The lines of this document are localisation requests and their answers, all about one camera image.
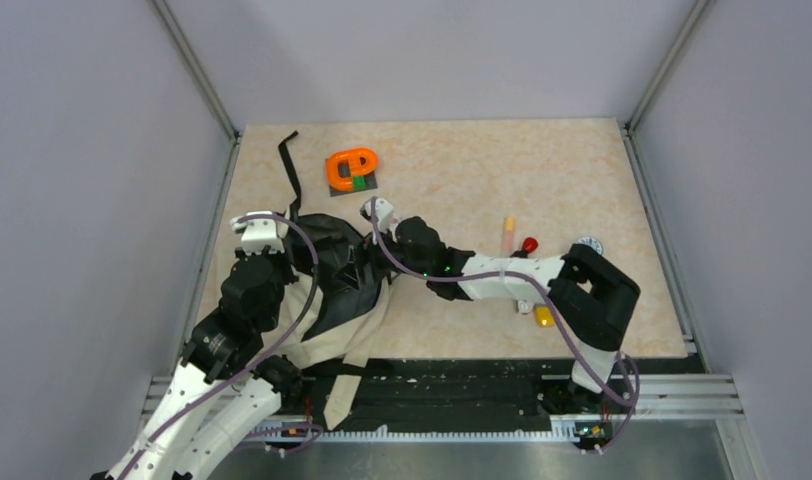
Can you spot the beige canvas backpack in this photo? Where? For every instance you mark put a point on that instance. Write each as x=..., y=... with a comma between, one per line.
x=351, y=299

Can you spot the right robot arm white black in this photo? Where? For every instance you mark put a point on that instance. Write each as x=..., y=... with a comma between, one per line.
x=592, y=296

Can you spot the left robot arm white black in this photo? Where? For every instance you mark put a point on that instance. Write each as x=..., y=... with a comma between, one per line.
x=213, y=401

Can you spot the orange toy on grey base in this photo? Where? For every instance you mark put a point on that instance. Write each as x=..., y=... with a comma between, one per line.
x=351, y=171

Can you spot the red black stamp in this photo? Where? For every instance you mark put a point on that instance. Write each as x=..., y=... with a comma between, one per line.
x=528, y=246

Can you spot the yellow eraser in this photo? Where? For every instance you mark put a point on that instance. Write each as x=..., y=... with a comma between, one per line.
x=543, y=317

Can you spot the blue patterned tape roll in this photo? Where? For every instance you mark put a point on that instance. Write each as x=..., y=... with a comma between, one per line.
x=593, y=243

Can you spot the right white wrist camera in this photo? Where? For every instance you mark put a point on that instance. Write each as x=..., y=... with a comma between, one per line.
x=381, y=214

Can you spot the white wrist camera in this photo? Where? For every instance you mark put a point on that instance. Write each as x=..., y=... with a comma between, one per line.
x=261, y=233
x=381, y=214

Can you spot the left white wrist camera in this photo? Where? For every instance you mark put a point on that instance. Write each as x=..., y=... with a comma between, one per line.
x=261, y=233

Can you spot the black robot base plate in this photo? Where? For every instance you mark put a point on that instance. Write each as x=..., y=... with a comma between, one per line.
x=483, y=396

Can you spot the aluminium frame rails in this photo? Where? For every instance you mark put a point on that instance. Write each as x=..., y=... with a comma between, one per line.
x=694, y=427

